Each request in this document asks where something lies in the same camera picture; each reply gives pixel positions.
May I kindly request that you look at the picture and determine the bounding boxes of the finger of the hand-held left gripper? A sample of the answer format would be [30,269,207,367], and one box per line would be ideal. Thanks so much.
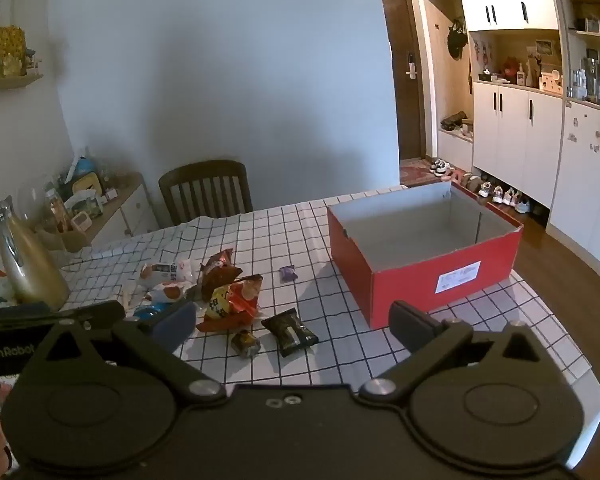
[0,301,126,333]

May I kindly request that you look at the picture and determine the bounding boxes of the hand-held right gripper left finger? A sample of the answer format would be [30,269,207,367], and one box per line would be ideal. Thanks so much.
[24,301,228,402]

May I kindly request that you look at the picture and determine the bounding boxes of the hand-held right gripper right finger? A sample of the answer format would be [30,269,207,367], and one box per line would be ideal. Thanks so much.
[358,300,579,404]

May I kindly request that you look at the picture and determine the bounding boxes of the white croissant packet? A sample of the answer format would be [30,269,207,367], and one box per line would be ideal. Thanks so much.
[147,281,193,306]

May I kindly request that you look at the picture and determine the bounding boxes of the yellow chip bag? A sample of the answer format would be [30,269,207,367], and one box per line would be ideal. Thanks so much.
[196,285,248,334]

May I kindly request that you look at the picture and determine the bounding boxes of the white round bun packet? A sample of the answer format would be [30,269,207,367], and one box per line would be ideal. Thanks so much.
[139,260,195,285]

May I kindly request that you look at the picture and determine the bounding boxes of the red cardboard box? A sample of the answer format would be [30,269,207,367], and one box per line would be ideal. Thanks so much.
[327,181,524,330]

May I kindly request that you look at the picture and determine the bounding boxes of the small gold brown candy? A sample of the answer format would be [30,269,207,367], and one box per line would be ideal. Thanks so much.
[231,329,262,359]

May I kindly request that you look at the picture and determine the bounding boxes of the brown chip bag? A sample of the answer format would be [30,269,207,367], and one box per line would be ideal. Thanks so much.
[200,248,244,302]

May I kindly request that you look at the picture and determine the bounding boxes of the red chip bag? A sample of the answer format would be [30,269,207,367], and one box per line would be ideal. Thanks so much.
[229,274,264,323]

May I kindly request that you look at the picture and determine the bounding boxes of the blue snack packet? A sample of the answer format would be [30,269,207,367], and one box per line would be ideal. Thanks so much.
[132,302,170,322]

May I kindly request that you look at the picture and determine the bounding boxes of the gold glass bottle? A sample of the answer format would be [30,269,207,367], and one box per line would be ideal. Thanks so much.
[0,200,71,310]

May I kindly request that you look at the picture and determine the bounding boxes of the wooden top sideboard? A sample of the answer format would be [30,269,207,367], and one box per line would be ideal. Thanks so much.
[55,172,161,257]

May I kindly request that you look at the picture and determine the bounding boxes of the dark snack packet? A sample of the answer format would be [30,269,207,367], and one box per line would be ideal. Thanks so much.
[261,308,320,359]

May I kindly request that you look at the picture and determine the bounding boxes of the yellow case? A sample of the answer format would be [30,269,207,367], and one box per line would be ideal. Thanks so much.
[72,174,106,195]

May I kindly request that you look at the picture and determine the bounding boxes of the checked white tablecloth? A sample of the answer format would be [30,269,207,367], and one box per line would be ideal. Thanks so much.
[0,186,600,466]

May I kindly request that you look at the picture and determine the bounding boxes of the dark wooden chair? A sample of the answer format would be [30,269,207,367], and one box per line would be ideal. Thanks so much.
[158,160,254,227]

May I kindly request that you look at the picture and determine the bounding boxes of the patterned door rug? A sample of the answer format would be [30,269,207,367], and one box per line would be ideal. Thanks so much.
[399,161,443,187]

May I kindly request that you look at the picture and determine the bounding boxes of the row of shoes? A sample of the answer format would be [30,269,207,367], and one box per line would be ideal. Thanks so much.
[429,159,532,215]

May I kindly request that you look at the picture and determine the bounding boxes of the white bench cupboard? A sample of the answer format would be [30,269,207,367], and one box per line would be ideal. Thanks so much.
[437,129,476,172]

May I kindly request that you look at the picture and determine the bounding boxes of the dark shoes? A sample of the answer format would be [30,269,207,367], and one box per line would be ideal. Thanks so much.
[440,111,476,134]

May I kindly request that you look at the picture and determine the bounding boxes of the brown door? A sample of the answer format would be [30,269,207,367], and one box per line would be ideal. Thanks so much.
[377,0,427,162]

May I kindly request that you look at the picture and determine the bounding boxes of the white low cupboard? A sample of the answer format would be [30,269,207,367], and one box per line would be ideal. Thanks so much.
[472,80,566,212]

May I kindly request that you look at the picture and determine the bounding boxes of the white tall cupboard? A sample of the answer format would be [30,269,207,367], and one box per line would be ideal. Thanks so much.
[546,99,600,267]

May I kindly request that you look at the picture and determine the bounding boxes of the yellow ornament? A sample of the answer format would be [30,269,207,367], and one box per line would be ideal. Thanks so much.
[0,25,31,78]

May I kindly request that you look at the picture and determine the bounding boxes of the group of shelf ornaments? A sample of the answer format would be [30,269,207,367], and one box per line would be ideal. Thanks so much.
[479,40,564,95]

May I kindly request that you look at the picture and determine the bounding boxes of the black hanging bag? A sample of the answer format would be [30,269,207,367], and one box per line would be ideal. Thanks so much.
[446,17,468,61]

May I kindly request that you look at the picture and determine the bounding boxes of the row of glass jars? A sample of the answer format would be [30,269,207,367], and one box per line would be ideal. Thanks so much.
[571,57,600,105]

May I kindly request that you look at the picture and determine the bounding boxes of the open wooden shelving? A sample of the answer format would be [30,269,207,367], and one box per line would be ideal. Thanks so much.
[560,0,600,109]

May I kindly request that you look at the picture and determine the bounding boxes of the wooden wall shelf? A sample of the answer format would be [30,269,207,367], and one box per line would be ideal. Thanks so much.
[0,72,45,95]

